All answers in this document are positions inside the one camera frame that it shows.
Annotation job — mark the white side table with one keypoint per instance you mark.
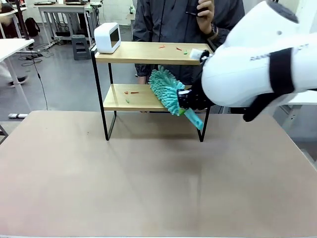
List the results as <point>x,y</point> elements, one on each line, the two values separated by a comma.
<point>12,49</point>

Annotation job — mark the white table with grey frame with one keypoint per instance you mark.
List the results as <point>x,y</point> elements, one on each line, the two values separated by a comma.
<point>301,99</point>

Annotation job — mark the teal microfiber duster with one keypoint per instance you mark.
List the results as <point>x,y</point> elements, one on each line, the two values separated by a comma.
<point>166,88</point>

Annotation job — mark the grey background desk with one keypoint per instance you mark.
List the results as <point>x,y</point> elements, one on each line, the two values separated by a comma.
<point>64,15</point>

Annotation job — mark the person left hand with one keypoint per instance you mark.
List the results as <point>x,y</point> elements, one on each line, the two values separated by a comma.
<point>206,21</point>

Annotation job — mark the grey step stool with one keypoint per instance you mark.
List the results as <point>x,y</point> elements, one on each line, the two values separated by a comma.
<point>80,47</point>

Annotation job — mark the two-tier wooden shelf black frame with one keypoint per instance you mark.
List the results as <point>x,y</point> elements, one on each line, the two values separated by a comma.
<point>148,53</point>

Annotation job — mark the black phone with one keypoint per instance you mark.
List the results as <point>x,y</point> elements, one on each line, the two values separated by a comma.
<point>195,13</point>

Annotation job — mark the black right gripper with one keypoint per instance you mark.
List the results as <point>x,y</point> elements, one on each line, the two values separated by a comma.
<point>198,98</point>

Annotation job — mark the bystander leg with shoe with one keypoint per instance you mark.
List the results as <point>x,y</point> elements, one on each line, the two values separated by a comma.
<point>12,77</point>

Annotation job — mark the person right hand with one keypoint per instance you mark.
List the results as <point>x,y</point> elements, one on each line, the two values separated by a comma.
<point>143,79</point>

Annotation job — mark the black stand pole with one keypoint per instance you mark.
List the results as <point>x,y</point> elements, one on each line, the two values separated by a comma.
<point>22,19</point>

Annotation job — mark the person torso in dark jacket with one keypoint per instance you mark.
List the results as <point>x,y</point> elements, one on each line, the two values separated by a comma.
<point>163,22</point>

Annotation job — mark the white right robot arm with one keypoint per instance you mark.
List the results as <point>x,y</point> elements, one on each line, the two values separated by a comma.
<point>237,72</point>

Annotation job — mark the dark wristwatch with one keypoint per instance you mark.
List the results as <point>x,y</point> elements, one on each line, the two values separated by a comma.
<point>213,31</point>

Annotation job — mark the white box-shaped screen device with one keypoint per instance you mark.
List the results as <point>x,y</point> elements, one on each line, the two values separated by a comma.
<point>106,38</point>

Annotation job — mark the black backpack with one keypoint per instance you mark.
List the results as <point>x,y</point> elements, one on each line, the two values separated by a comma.
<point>32,26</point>

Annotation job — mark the white power strip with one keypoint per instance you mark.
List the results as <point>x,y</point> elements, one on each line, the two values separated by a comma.
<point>17,115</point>

